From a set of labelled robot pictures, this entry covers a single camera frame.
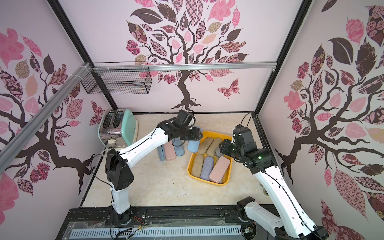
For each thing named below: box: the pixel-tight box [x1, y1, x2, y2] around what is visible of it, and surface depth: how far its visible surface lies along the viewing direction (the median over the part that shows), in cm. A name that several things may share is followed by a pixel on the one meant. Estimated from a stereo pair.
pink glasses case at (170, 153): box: [164, 140, 177, 161], surface depth 96 cm
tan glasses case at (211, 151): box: [206, 137, 223, 158], surface depth 97 cm
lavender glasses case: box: [200, 156, 214, 181], surface depth 88 cm
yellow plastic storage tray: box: [187, 130, 234, 187], surface depth 88 cm
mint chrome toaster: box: [98, 108, 139, 150], surface depth 94 cm
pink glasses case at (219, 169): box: [209, 156, 231, 184], surface depth 85 cm
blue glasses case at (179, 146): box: [173, 137, 185, 157], surface depth 97 cm
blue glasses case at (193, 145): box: [187, 140, 200, 153], surface depth 78 cm
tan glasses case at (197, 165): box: [191, 154, 204, 178], surface depth 90 cm
